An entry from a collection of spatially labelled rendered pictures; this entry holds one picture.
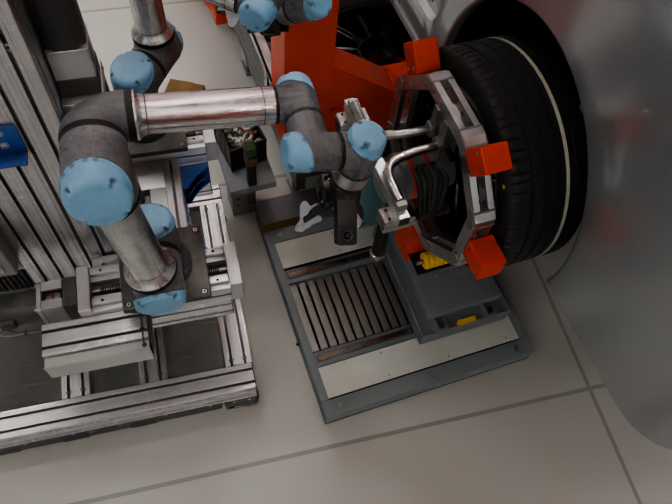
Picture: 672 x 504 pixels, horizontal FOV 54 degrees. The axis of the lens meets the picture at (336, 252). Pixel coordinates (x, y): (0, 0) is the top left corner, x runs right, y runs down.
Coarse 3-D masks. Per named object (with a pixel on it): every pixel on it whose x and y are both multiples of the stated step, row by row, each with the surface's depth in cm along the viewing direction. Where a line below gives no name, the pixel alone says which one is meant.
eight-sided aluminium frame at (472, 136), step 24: (432, 72) 176; (408, 96) 200; (432, 96) 174; (456, 96) 170; (408, 120) 207; (456, 120) 165; (408, 144) 212; (480, 144) 164; (480, 192) 171; (480, 216) 169; (432, 240) 202; (456, 264) 187
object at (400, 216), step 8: (344, 104) 186; (352, 120) 182; (376, 168) 173; (376, 176) 175; (384, 184) 171; (384, 192) 172; (392, 200) 169; (392, 208) 169; (400, 216) 166; (408, 216) 166; (400, 224) 168
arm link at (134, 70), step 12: (120, 60) 177; (132, 60) 178; (144, 60) 178; (156, 60) 182; (120, 72) 176; (132, 72) 176; (144, 72) 176; (156, 72) 181; (120, 84) 175; (132, 84) 175; (144, 84) 177; (156, 84) 182
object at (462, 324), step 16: (400, 272) 254; (400, 288) 250; (416, 304) 247; (480, 304) 247; (496, 304) 250; (416, 320) 242; (432, 320) 242; (448, 320) 245; (464, 320) 242; (480, 320) 245; (496, 320) 251; (416, 336) 246; (432, 336) 242
